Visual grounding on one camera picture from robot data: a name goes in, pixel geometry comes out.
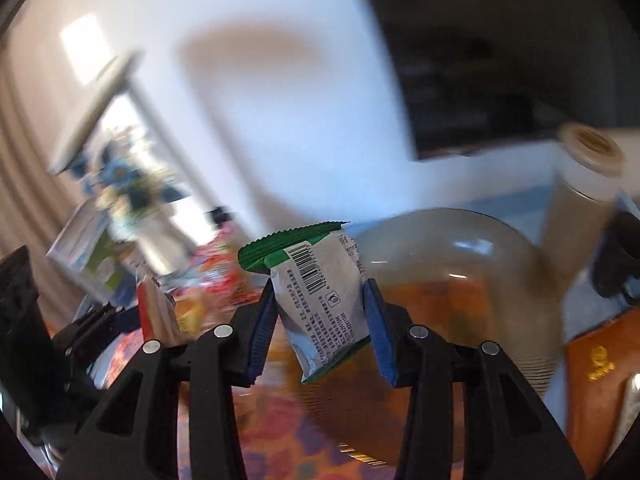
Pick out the green white snack packet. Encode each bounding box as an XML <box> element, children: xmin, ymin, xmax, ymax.
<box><xmin>238</xmin><ymin>221</ymin><xmax>370</xmax><ymax>384</ymax></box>

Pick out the orange leather tissue box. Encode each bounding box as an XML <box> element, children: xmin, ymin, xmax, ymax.
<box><xmin>564</xmin><ymin>308</ymin><xmax>639</xmax><ymax>478</ymax></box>

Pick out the white remote control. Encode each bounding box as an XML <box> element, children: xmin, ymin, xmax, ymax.
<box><xmin>606</xmin><ymin>373</ymin><xmax>640</xmax><ymax>458</ymax></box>

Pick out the blue green book stack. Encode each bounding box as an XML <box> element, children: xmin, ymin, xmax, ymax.
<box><xmin>46</xmin><ymin>198</ymin><xmax>136</xmax><ymax>308</ymax></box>

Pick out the floral orange table mat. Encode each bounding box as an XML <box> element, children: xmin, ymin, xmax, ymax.
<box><xmin>44</xmin><ymin>238</ymin><xmax>417</xmax><ymax>480</ymax></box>

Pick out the brown glass snack bowl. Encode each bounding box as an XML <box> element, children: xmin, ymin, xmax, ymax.
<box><xmin>295</xmin><ymin>208</ymin><xmax>562</xmax><ymax>465</ymax></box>

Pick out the blue white flower bouquet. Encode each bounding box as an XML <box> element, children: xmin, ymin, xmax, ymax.
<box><xmin>67</xmin><ymin>127</ymin><xmax>190</xmax><ymax>242</ymax></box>

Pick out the black ceramic mug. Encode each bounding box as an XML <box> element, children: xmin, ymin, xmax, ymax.
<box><xmin>591</xmin><ymin>211</ymin><xmax>639</xmax><ymax>307</ymax></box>

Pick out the gold white thermos bottle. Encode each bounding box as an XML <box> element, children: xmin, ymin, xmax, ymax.
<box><xmin>540</xmin><ymin>122</ymin><xmax>625</xmax><ymax>288</ymax></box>

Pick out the black wall television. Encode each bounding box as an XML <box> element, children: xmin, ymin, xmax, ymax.
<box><xmin>369</xmin><ymin>0</ymin><xmax>639</xmax><ymax>159</ymax></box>

